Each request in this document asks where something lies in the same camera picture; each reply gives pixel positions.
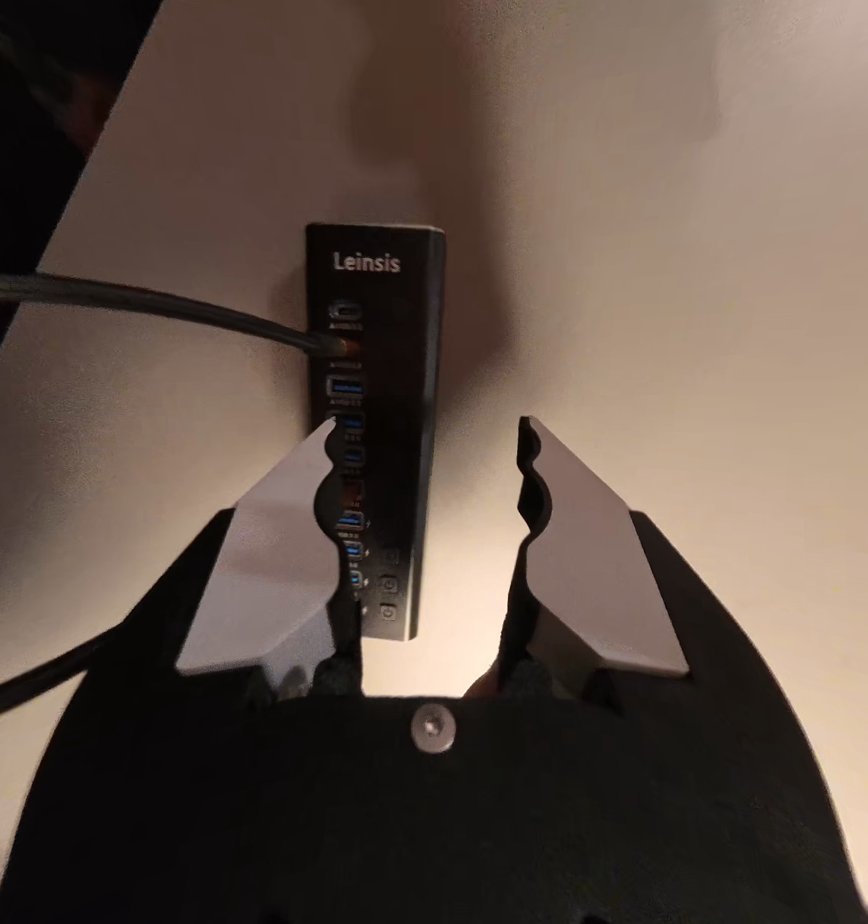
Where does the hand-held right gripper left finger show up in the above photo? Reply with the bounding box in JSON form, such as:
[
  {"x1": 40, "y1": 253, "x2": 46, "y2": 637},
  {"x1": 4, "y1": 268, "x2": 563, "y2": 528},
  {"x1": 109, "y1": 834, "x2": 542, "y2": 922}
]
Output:
[{"x1": 176, "y1": 417, "x2": 366, "y2": 695}]

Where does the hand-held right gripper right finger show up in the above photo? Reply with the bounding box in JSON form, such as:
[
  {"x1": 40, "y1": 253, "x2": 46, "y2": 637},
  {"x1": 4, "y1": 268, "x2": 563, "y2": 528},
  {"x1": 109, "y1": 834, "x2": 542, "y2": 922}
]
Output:
[{"x1": 495, "y1": 415, "x2": 692, "y2": 698}]

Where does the black usb hub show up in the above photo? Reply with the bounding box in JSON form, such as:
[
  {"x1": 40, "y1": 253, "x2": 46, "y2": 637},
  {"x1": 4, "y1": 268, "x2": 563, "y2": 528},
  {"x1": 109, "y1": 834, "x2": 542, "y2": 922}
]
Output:
[{"x1": 306, "y1": 224, "x2": 447, "y2": 642}]

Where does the orange plug black usb cable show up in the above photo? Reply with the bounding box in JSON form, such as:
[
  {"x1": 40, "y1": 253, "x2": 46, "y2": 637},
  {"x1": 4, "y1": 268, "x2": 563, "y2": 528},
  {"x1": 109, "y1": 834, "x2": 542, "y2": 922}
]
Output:
[{"x1": 0, "y1": 270, "x2": 366, "y2": 726}]

